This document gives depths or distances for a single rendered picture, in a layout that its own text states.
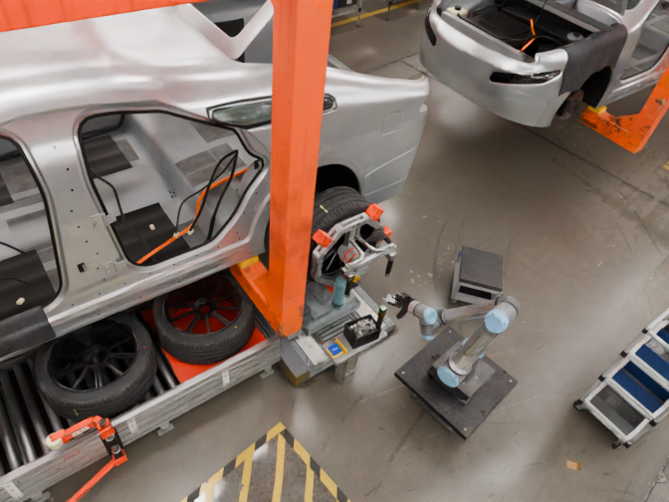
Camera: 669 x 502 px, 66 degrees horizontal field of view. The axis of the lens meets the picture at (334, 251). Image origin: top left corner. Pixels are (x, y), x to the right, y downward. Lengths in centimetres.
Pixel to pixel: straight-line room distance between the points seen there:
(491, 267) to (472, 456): 148
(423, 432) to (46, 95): 293
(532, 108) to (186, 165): 317
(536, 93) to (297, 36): 346
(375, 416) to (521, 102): 313
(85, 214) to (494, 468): 288
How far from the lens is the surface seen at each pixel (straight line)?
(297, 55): 207
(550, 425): 410
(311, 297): 392
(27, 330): 314
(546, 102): 528
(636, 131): 606
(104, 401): 329
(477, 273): 425
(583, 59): 526
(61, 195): 268
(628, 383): 387
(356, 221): 322
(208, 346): 336
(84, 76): 272
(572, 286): 505
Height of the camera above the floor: 328
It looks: 46 degrees down
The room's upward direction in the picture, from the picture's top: 8 degrees clockwise
